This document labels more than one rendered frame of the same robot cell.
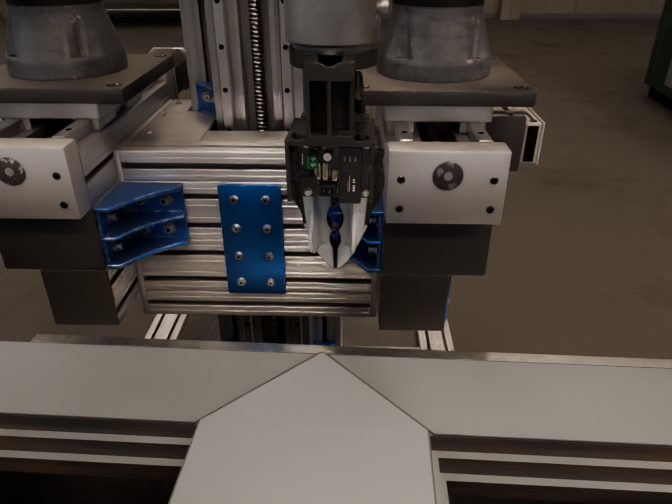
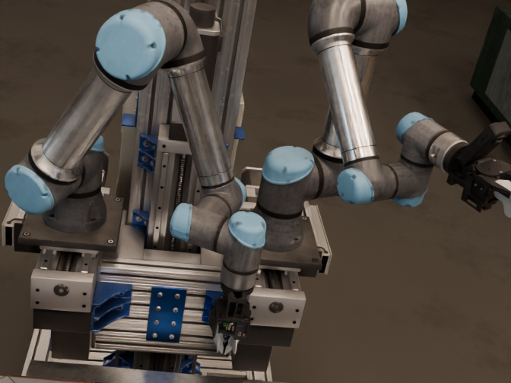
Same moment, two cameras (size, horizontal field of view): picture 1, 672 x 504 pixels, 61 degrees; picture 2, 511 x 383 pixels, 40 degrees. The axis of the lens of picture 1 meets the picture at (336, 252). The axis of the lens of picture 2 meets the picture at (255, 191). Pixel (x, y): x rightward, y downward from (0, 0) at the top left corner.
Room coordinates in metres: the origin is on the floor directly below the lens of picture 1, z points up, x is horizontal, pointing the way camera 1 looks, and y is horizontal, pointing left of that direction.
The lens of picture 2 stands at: (-0.69, 0.24, 2.01)
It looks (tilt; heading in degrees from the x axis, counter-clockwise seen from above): 29 degrees down; 348
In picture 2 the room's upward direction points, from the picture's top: 11 degrees clockwise
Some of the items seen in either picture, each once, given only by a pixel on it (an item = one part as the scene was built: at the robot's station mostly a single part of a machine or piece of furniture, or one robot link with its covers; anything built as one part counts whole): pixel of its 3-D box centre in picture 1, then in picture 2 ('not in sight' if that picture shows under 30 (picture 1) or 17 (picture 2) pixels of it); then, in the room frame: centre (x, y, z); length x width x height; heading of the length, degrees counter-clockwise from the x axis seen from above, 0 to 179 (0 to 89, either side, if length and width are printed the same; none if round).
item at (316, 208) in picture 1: (317, 233); (219, 342); (0.47, 0.02, 0.96); 0.06 x 0.03 x 0.09; 176
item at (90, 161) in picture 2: not in sight; (76, 156); (0.80, 0.37, 1.20); 0.13 x 0.12 x 0.14; 154
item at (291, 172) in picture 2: not in sight; (287, 178); (0.79, -0.14, 1.20); 0.13 x 0.12 x 0.14; 114
